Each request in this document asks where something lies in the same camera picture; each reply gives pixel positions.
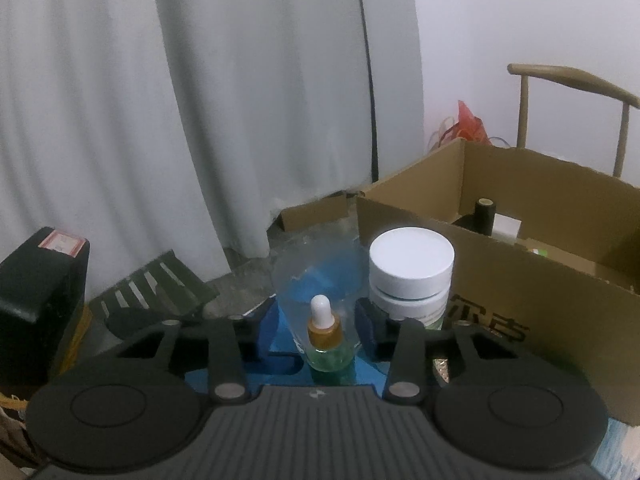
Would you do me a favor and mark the gold lid dark jar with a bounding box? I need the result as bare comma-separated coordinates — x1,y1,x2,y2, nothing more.
432,358,450,387

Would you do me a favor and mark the black box red label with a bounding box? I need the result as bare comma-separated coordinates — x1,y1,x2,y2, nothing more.
1,226,90,400

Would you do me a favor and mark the brown cardboard box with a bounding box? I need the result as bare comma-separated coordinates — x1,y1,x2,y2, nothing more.
354,138,640,427

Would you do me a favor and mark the green glass dropper bottle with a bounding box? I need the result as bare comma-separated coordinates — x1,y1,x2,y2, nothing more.
306,295,352,373

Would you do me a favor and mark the red plastic bag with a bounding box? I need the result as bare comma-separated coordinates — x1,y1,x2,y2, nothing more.
426,100,511,153

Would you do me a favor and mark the black cylinder tube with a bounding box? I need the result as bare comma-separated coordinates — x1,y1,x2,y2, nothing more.
454,197,497,236

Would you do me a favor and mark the wooden chair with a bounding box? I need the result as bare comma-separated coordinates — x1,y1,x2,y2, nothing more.
506,63,639,178

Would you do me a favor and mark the black slatted panel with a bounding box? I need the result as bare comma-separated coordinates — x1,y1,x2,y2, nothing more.
88,250,219,321

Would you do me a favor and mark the white grey curtain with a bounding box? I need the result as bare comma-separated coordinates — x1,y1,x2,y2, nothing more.
1,0,423,295

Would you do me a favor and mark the white plastic bottle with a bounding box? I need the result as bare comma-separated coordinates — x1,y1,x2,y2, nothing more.
369,226,456,330

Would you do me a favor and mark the white charger block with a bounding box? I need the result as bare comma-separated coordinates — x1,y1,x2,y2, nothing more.
491,214,522,240

